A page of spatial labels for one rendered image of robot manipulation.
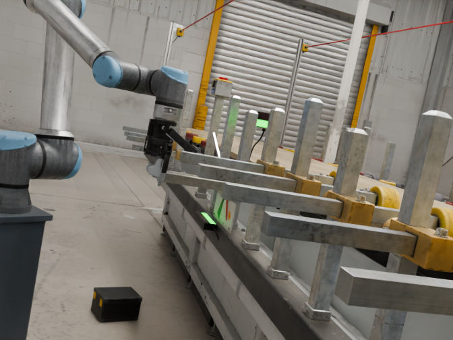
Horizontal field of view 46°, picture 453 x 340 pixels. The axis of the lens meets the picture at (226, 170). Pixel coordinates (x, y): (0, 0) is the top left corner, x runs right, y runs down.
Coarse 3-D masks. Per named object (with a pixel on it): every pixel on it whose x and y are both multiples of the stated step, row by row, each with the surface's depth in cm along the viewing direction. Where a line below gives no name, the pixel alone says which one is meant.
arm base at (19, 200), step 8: (0, 184) 185; (8, 184) 186; (0, 192) 185; (8, 192) 186; (16, 192) 188; (24, 192) 191; (0, 200) 185; (8, 200) 186; (16, 200) 187; (24, 200) 190; (0, 208) 184; (8, 208) 185; (16, 208) 187; (24, 208) 190
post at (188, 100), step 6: (192, 90) 300; (186, 96) 300; (192, 96) 300; (186, 102) 300; (186, 108) 301; (186, 114) 301; (186, 120) 302; (180, 126) 304; (186, 126) 302; (180, 132) 302; (174, 162) 304; (180, 162) 304
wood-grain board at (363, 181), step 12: (192, 132) 379; (204, 132) 414; (252, 144) 375; (252, 156) 266; (276, 156) 303; (288, 156) 324; (288, 168) 236; (312, 168) 264; (324, 168) 281; (336, 168) 300; (360, 180) 247; (372, 180) 262; (444, 204) 209
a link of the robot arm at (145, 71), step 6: (138, 66) 170; (144, 66) 173; (144, 72) 171; (150, 72) 171; (144, 78) 170; (150, 78) 170; (144, 84) 171; (150, 84) 170; (132, 90) 171; (138, 90) 172; (144, 90) 173; (150, 90) 171
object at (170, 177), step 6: (168, 174) 173; (174, 174) 174; (180, 174) 176; (168, 180) 173; (174, 180) 174; (180, 180) 174; (186, 180) 175; (192, 180) 175; (198, 180) 176; (204, 180) 176; (210, 180) 177; (216, 180) 179; (198, 186) 176; (204, 186) 176; (210, 186) 177; (216, 186) 177
